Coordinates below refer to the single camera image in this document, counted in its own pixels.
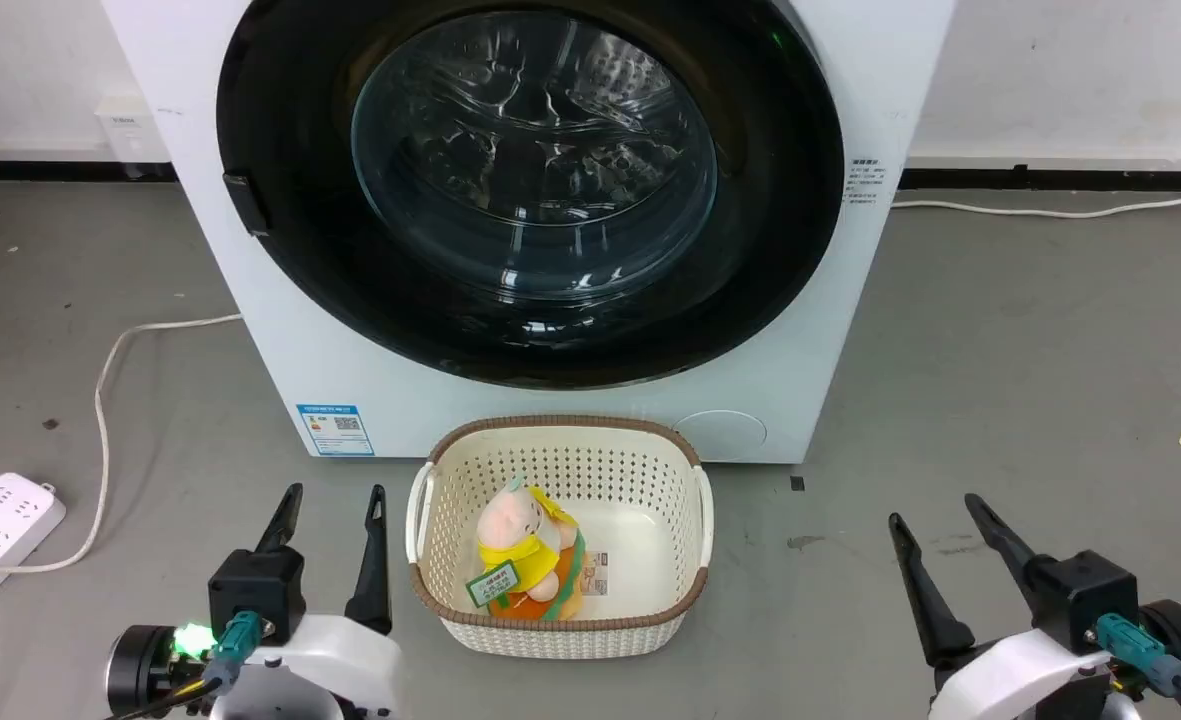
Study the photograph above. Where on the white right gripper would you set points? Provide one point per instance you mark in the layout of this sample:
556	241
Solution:
1020	680

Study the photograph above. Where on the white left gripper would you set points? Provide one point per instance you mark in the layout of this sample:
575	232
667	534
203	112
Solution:
330	670

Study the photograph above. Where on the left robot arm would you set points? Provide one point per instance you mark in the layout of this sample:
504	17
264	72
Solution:
140	670

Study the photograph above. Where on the white front-load washing machine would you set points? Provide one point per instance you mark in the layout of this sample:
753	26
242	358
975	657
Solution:
270	350

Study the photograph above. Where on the round black glass washer door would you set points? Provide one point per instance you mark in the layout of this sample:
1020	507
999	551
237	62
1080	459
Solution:
550	150

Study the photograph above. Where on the blue energy label sticker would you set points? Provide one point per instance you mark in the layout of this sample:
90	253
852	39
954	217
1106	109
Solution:
335	430

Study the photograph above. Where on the green white doll tag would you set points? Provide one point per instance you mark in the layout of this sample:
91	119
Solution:
492	584

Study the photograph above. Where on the pink yellow plush doll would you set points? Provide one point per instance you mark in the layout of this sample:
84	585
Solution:
515	535

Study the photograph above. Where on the white paper label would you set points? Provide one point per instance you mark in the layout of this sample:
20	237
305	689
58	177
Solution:
596	572

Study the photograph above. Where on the round white filter cover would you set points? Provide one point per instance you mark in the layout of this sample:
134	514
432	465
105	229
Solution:
720	437

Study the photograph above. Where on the cream perforated laundry basket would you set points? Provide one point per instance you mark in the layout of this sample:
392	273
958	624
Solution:
640	560

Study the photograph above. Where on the black baseboard strip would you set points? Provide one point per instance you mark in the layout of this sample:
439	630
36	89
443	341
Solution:
1050	180

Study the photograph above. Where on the small printed text sticker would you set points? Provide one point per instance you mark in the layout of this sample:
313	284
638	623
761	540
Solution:
867	180

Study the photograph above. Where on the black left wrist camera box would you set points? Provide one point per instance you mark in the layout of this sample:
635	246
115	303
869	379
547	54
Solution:
255	590

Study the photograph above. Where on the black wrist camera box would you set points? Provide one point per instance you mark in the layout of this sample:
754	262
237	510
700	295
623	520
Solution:
255	590
1080	595

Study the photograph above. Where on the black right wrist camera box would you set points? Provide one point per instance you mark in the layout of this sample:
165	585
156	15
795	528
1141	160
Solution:
1080	595

